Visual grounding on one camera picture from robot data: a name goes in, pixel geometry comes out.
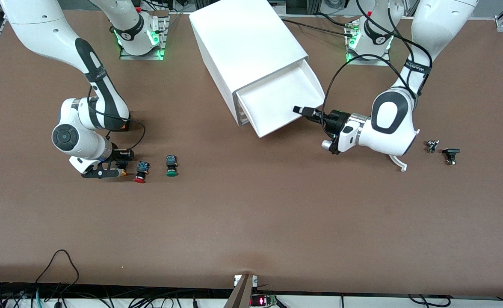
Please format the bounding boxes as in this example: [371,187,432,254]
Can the black cable on table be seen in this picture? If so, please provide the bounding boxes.
[281,18,355,37]

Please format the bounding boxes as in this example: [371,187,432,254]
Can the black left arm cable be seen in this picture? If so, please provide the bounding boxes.
[322,0,432,137]

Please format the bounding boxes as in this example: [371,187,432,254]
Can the black looped cable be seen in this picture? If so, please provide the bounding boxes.
[35,249,80,296]

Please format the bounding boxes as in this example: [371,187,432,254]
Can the white curved plastic bracket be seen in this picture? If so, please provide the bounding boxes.
[389,154,408,172]

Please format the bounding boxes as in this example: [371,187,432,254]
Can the red push button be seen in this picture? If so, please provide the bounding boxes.
[133,161,151,184]

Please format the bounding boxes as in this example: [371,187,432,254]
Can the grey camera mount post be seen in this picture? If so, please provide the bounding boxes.
[223,274,258,308]

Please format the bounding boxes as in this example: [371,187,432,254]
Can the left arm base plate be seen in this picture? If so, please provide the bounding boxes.
[346,21,392,66]

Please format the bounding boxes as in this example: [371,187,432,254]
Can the red-lit electronic board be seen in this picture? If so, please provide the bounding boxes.
[250,294,278,307]

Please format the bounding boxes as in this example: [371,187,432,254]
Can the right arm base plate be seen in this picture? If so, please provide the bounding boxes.
[120,11,167,61]

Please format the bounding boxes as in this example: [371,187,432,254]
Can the black push button part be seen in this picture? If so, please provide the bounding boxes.
[442,148,461,166]

